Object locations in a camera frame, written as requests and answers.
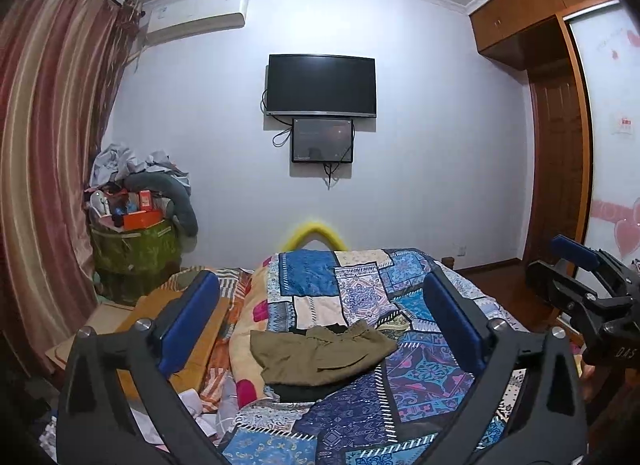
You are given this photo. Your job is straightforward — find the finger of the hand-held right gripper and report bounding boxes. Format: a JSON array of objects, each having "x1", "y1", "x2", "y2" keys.
[
  {"x1": 550, "y1": 235, "x2": 640, "y2": 296},
  {"x1": 525, "y1": 260, "x2": 603, "y2": 333}
]

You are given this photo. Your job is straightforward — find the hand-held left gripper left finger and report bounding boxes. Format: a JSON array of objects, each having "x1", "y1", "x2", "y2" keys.
[{"x1": 56, "y1": 269, "x2": 231, "y2": 465}]

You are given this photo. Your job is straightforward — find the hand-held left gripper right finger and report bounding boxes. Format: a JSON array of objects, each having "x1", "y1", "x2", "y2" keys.
[{"x1": 422, "y1": 265, "x2": 588, "y2": 465}]

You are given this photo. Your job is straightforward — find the olive pants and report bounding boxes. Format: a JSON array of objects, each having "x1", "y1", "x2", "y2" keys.
[{"x1": 250, "y1": 321, "x2": 399, "y2": 387}]

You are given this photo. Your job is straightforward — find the orange striped sheet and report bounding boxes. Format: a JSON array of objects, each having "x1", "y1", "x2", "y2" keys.
[{"x1": 170, "y1": 267, "x2": 261, "y2": 411}]

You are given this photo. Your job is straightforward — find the wooden lap board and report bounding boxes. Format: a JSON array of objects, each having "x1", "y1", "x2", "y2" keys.
[{"x1": 112, "y1": 287, "x2": 231, "y2": 401}]

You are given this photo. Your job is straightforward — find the pink heart sticker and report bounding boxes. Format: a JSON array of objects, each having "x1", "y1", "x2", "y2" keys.
[{"x1": 590, "y1": 197, "x2": 640, "y2": 258}]

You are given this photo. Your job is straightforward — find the green storage bin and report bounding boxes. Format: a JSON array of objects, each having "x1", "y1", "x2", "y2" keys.
[{"x1": 90, "y1": 220, "x2": 182, "y2": 303}]

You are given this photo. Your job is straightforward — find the white plastic bag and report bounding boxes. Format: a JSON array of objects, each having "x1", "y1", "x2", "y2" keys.
[{"x1": 130, "y1": 385, "x2": 233, "y2": 446}]

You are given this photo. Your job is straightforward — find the patchwork blanket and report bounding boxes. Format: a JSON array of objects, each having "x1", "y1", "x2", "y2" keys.
[{"x1": 215, "y1": 247, "x2": 531, "y2": 465}]

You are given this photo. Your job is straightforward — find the orange box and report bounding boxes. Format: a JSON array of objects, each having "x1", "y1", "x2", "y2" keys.
[{"x1": 122, "y1": 212, "x2": 165, "y2": 232}]

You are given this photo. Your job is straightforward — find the cardboard box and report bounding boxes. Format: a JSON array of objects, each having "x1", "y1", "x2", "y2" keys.
[{"x1": 45, "y1": 302, "x2": 136, "y2": 376}]

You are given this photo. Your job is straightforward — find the grey cushion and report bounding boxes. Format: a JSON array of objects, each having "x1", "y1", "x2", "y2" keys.
[{"x1": 125, "y1": 172, "x2": 198, "y2": 238}]

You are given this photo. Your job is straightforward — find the black folded garment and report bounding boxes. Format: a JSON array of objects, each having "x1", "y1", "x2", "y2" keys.
[{"x1": 272, "y1": 324, "x2": 351, "y2": 402}]

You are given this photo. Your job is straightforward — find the yellow plush toy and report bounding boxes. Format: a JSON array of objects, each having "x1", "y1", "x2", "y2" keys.
[{"x1": 280, "y1": 219, "x2": 346, "y2": 251}]

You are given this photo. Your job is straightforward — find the white wardrobe sliding door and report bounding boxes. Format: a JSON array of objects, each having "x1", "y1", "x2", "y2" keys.
[{"x1": 565, "y1": 5, "x2": 640, "y2": 266}]

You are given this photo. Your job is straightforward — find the grey clothes pile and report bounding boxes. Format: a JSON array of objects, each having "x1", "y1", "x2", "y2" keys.
[{"x1": 91, "y1": 144, "x2": 188, "y2": 190}]

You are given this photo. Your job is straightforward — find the striped curtain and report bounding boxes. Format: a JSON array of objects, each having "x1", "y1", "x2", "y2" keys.
[{"x1": 0, "y1": 0, "x2": 141, "y2": 381}]

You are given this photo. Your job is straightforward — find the wooden overhead cabinet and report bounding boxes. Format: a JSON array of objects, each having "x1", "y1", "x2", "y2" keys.
[{"x1": 469, "y1": 0, "x2": 618, "y2": 70}]

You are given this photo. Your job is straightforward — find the white air conditioner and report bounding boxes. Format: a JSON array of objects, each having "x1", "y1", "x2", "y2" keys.
[{"x1": 141, "y1": 0, "x2": 249, "y2": 46}]

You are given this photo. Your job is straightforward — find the small wall monitor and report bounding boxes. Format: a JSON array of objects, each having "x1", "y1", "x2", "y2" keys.
[{"x1": 291, "y1": 117, "x2": 355, "y2": 164}]

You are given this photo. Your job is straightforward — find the wall television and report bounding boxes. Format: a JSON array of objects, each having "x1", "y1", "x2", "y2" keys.
[{"x1": 265, "y1": 54, "x2": 377, "y2": 119}]

